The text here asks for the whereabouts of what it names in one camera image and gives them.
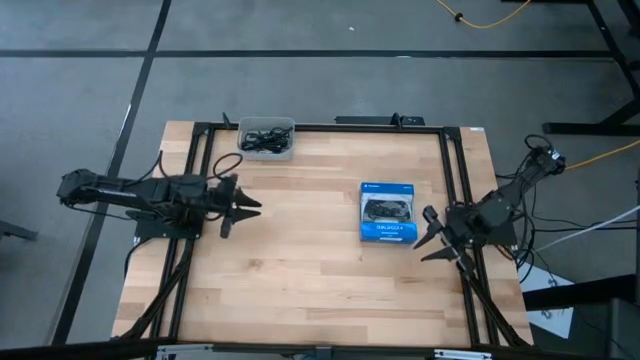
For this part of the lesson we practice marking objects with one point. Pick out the blue game controller box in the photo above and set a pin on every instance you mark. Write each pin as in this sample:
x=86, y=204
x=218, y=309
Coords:
x=387, y=232

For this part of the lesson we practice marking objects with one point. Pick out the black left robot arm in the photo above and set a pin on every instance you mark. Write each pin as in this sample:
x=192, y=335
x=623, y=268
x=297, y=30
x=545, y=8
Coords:
x=125, y=192

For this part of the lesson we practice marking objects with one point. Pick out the black floor bar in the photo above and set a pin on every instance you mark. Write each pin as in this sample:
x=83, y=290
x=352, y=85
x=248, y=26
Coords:
x=575, y=297

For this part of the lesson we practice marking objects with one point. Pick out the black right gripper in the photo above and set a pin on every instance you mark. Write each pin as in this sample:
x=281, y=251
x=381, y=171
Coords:
x=457, y=232

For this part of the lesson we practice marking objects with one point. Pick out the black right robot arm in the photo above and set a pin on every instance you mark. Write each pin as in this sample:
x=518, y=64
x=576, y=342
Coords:
x=500, y=205

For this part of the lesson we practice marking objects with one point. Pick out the white paper sheet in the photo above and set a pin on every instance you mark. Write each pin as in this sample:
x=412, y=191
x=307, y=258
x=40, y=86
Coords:
x=540, y=287

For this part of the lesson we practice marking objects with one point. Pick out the black desk leg frame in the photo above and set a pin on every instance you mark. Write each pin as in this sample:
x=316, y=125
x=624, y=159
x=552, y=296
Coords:
x=590, y=129

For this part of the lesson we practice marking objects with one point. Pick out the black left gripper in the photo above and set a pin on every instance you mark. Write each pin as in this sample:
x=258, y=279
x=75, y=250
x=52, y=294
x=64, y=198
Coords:
x=225, y=200

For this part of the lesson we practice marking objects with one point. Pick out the white plastic bin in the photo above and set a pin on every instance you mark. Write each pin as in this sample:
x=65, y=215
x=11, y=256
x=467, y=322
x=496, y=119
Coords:
x=267, y=156

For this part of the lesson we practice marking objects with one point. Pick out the black rig beam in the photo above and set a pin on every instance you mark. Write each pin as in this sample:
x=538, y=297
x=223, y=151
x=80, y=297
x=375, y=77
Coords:
x=75, y=351

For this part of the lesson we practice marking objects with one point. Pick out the black mounting bar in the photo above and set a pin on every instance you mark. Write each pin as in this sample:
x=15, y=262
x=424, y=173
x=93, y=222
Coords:
x=370, y=120

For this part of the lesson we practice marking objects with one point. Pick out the black aluminium table frame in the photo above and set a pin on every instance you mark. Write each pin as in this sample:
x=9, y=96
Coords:
x=325, y=128

